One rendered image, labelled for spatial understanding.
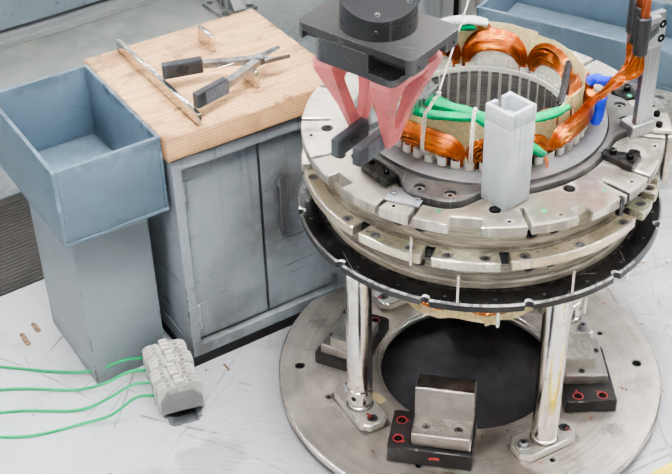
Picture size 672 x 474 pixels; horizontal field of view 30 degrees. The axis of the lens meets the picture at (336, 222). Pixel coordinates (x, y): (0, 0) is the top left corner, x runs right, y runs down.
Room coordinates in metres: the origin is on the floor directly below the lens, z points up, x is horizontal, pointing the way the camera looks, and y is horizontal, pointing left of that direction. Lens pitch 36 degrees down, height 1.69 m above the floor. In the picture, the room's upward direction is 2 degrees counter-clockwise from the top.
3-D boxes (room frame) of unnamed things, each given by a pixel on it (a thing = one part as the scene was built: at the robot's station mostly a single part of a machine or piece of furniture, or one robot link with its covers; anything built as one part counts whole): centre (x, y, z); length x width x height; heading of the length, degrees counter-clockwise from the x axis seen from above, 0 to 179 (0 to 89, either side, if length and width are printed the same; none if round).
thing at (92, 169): (1.03, 0.25, 0.92); 0.17 x 0.11 x 0.28; 32
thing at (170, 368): (0.94, 0.17, 0.80); 0.10 x 0.05 x 0.04; 18
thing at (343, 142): (0.81, -0.01, 1.17); 0.04 x 0.01 x 0.02; 143
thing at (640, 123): (0.92, -0.26, 1.15); 0.03 x 0.02 x 0.12; 118
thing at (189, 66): (1.07, 0.15, 1.09); 0.04 x 0.01 x 0.02; 107
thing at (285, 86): (1.11, 0.12, 1.05); 0.20 x 0.19 x 0.02; 122
